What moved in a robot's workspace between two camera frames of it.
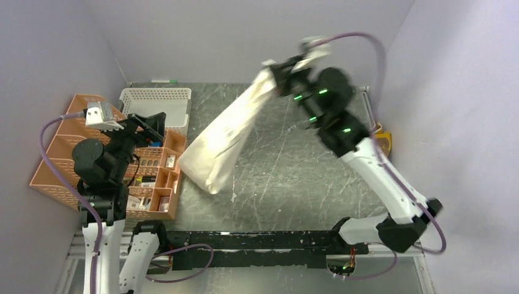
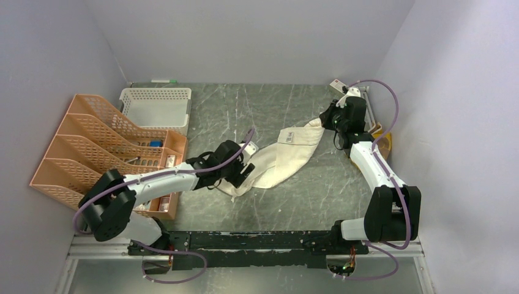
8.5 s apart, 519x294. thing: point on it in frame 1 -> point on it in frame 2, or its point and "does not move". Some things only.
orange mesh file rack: [74, 129] does not move
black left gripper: [153, 128] -> [238, 178]
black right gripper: [284, 75] -> [325, 116]
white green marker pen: [163, 81] does not move
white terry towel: [208, 155] -> [282, 161]
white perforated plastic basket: [174, 101] does not move
